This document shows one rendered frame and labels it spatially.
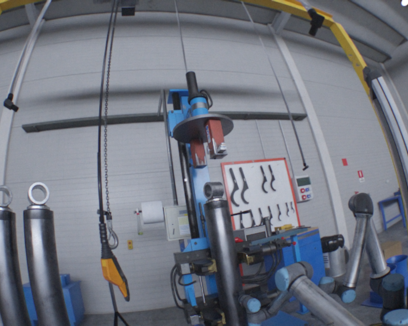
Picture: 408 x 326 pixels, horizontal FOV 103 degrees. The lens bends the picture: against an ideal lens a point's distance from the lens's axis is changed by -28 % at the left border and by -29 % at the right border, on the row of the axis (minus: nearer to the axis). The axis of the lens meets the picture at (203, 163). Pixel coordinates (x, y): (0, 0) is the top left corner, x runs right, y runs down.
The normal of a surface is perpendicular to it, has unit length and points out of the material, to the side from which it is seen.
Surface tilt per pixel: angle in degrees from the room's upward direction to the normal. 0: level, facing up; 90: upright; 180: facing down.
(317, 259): 90
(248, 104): 90
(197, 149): 90
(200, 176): 90
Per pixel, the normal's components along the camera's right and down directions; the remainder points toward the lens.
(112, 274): 0.85, -0.27
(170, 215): 0.25, -0.31
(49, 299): 0.67, -0.31
